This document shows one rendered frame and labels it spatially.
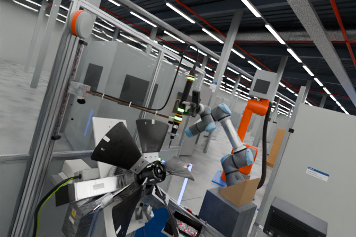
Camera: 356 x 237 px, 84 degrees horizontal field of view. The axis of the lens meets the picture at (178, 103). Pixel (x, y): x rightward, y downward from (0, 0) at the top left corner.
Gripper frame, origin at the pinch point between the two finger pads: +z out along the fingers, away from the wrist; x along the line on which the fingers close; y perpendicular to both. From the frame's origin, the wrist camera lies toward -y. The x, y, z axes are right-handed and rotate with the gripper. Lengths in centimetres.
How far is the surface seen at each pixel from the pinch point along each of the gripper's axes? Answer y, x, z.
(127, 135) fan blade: 25.1, 8.8, 23.8
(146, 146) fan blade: 32.7, 11.3, 4.0
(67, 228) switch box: 95, 35, 24
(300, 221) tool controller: 40, -72, -32
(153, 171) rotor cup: 39.8, -5.3, 11.8
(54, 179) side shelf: 77, 61, 27
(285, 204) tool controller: 38, -64, -38
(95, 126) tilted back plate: 31, 39, 23
